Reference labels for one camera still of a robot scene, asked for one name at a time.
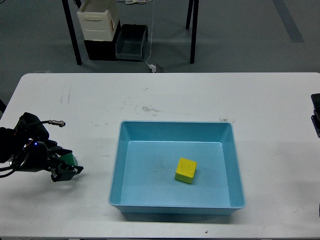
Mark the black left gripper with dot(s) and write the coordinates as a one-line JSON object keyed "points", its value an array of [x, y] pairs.
{"points": [[36, 160]]}

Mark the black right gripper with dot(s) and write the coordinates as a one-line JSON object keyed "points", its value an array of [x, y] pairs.
{"points": [[316, 112]]}

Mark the green block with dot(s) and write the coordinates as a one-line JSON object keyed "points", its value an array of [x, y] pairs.
{"points": [[69, 159]]}

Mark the yellow block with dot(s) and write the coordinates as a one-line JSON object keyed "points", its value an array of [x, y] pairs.
{"points": [[185, 170]]}

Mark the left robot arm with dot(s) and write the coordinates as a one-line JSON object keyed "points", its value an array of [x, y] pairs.
{"points": [[27, 148]]}

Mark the light blue plastic box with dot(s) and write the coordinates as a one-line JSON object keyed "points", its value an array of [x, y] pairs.
{"points": [[146, 159]]}

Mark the black storage bin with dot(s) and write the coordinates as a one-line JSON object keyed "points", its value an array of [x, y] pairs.
{"points": [[103, 50]]}

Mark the white power adapter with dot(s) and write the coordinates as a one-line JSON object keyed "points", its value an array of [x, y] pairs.
{"points": [[152, 68]]}

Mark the dark grey open bin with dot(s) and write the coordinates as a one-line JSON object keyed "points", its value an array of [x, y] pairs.
{"points": [[131, 41]]}

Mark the cream plastic crate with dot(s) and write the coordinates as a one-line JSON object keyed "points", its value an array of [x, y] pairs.
{"points": [[98, 19]]}

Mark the black table leg left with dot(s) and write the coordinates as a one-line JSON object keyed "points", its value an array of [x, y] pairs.
{"points": [[70, 25]]}

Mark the black table leg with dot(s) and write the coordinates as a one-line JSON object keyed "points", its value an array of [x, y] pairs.
{"points": [[192, 21], [70, 25]]}

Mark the black table leg right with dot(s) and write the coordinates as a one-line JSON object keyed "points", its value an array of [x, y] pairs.
{"points": [[192, 21]]}

